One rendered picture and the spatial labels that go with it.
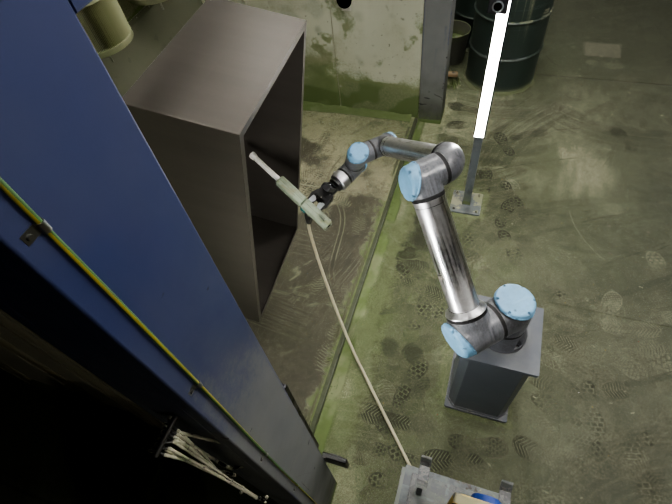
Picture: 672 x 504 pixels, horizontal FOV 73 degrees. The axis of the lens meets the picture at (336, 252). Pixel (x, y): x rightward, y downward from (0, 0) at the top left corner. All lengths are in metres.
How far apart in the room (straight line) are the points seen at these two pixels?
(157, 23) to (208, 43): 1.96
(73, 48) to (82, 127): 0.07
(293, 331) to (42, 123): 2.32
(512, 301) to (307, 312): 1.34
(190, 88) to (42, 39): 0.99
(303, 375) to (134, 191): 2.11
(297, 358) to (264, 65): 1.63
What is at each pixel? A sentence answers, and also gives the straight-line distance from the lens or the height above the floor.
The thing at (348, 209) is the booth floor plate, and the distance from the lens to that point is 3.15.
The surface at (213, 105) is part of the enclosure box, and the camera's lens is 1.37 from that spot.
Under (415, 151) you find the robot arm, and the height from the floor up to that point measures 1.22.
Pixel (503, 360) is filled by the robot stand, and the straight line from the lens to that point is 1.95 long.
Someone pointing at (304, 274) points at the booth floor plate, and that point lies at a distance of 2.86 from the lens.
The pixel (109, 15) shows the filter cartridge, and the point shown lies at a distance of 2.70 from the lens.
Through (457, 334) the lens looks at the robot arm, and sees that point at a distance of 1.68.
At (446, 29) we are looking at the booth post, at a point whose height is 0.77.
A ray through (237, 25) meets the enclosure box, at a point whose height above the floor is 1.67.
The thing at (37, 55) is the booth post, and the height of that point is 2.22.
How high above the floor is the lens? 2.40
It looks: 53 degrees down
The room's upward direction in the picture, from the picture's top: 10 degrees counter-clockwise
